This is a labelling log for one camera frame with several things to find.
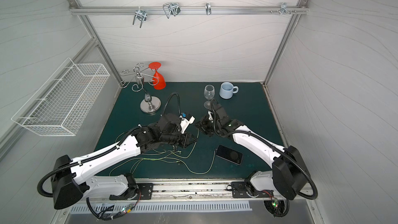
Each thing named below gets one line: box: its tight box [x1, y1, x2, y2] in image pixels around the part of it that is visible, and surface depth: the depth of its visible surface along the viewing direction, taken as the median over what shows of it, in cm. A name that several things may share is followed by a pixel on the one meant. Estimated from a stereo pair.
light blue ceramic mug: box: [219, 81, 239, 100], surface depth 113 cm
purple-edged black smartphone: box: [216, 144, 244, 165], surface depth 87 cm
